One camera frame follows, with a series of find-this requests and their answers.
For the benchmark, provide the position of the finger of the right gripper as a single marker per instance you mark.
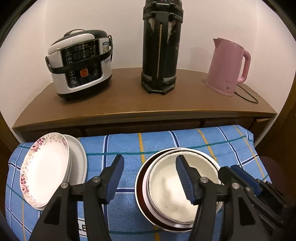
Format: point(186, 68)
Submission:
point(232, 184)
point(248, 179)

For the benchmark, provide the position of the white enamel bowl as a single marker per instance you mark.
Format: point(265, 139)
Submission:
point(164, 188)

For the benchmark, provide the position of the large floral rim plate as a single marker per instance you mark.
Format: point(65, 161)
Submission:
point(43, 169)

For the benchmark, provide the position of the small red flower plate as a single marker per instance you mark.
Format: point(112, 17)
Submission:
point(69, 167)

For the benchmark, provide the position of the stainless steel bowl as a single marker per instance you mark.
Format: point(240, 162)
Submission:
point(159, 222)

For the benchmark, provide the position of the blue plaid tablecloth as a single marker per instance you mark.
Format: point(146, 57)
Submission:
point(227, 145)

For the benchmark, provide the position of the dark red chair seat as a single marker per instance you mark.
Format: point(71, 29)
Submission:
point(280, 180)

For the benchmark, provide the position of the plain white round plate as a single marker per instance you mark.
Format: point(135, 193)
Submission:
point(78, 172)

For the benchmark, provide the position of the brown wooden sideboard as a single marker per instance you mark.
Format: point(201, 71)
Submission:
point(125, 107)

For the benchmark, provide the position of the pink electric kettle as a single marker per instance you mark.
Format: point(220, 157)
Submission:
point(229, 66)

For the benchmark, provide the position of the white black rice cooker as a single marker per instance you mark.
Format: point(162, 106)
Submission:
point(80, 63)

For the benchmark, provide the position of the black thermos flask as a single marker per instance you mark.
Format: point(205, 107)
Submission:
point(162, 32)

